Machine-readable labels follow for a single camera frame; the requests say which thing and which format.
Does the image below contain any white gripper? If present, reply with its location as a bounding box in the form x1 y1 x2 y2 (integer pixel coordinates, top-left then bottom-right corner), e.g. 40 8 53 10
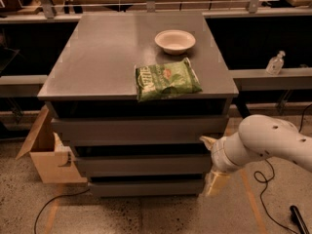
200 136 241 196

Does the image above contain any grey drawer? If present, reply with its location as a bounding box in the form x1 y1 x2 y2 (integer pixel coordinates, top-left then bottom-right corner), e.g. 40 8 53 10
75 154 212 177
52 116 228 146
89 179 204 197

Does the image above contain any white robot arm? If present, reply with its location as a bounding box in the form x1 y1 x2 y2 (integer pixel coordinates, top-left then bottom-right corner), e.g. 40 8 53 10
200 115 312 196

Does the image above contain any grey bottom drawer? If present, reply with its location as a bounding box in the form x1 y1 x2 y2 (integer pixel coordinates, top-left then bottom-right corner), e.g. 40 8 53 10
89 179 204 197

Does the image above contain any grey top drawer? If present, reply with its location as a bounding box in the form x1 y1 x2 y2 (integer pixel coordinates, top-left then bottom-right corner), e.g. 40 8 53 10
52 116 228 146

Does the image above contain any grey drawer cabinet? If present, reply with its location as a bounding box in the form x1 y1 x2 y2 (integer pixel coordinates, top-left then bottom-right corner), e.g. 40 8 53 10
38 13 238 185

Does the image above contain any open cardboard box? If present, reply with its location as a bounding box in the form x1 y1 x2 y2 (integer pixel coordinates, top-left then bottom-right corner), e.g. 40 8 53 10
16 106 87 184

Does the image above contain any green chip bag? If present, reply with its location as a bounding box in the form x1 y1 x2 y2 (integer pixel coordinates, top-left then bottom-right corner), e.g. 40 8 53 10
136 58 202 102

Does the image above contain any black cylindrical floor object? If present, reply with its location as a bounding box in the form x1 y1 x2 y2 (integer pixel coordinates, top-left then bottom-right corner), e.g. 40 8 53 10
290 205 310 234

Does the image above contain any clear sanitizer pump bottle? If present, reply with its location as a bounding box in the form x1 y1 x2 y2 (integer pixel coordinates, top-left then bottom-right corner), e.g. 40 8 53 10
265 51 286 75

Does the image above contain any white bowl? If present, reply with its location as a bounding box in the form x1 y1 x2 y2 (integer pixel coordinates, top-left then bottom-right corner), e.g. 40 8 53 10
154 30 196 56

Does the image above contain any black cable right floor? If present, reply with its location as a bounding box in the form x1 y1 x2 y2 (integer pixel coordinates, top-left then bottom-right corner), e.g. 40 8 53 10
253 102 312 234

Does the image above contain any black cable floor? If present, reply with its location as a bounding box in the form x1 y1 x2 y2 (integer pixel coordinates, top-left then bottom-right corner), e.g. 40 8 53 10
253 102 312 234
33 187 91 234

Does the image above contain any black cable left floor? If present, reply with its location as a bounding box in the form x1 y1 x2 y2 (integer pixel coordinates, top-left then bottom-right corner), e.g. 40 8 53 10
33 187 91 234

